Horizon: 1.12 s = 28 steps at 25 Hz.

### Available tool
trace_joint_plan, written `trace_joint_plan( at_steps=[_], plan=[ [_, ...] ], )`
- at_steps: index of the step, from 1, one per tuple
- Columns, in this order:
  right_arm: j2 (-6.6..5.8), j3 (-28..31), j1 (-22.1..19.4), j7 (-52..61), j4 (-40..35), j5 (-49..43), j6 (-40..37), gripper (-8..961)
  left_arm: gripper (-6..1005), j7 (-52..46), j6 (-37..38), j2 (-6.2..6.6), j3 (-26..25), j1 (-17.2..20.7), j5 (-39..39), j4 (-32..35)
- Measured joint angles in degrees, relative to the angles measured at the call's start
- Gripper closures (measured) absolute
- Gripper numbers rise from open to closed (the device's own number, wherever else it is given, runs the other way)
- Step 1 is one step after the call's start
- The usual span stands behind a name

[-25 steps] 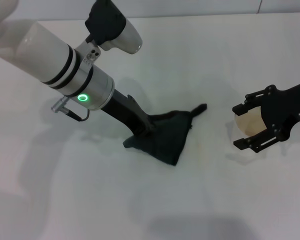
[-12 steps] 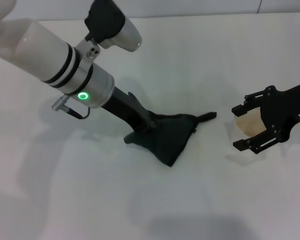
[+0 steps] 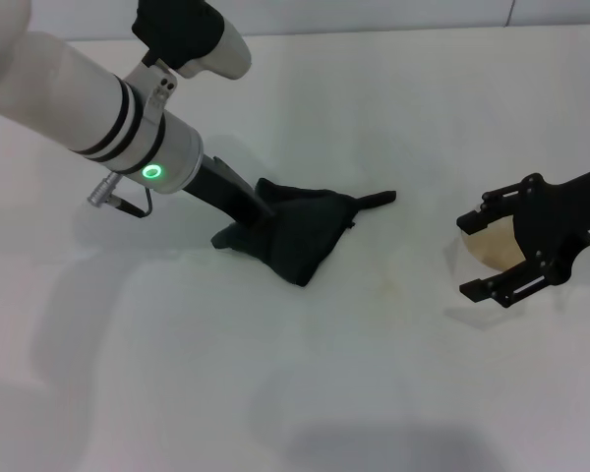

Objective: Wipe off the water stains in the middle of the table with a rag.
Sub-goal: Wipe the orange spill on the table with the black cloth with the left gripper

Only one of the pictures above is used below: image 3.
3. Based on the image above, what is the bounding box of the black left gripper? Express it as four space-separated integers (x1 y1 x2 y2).
180 153 277 229

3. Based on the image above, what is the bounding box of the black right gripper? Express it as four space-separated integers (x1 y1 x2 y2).
455 163 590 311

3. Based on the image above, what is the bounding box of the white paper cup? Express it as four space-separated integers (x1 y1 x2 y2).
445 215 526 274

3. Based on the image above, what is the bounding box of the dark blue rag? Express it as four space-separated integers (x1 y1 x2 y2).
210 176 398 289

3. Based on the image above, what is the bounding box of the silver camera mount bracket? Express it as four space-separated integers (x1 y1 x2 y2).
125 58 179 112

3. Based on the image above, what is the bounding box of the left gripper cable with connector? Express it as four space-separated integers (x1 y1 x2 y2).
87 171 153 217

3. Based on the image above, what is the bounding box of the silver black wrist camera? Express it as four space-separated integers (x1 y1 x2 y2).
131 0 252 80

